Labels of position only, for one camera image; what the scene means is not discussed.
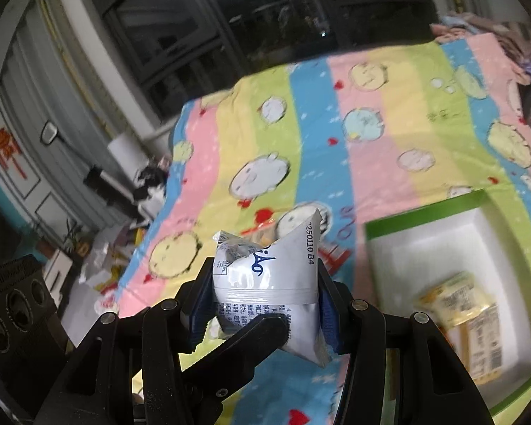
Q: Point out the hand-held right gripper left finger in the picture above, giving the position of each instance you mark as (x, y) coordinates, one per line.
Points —
(199, 314)

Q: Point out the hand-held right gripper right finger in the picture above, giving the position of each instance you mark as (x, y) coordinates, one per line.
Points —
(332, 318)

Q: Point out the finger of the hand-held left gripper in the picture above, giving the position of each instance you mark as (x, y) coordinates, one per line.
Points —
(248, 345)

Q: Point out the white snack packet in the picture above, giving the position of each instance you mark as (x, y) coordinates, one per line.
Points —
(265, 283)

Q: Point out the green cardboard box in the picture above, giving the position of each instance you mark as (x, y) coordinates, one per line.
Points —
(429, 256)

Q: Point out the pale yellow snack packet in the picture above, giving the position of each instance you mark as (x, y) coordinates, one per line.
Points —
(455, 294)

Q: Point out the clear cracker pack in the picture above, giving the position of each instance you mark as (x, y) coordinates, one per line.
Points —
(478, 345)

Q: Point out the potted plant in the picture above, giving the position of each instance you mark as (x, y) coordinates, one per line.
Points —
(73, 237)

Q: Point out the crumpled white paper pile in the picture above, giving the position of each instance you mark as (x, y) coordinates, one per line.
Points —
(101, 270)

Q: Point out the black and white clothes pile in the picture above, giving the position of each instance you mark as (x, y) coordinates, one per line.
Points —
(148, 186)

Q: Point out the black upright appliance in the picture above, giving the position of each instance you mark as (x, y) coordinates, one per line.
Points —
(104, 181)

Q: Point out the striped cartoon printed blanket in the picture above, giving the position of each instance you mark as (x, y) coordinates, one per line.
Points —
(380, 150)

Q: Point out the grey curtain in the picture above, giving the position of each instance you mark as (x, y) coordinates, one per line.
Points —
(53, 79)

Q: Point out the dark window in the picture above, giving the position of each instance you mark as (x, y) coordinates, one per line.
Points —
(270, 17)

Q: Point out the pink floral cloth pile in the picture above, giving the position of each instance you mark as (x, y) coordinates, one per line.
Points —
(482, 31)

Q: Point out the red wall ornament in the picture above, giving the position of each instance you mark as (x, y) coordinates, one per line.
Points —
(6, 146)

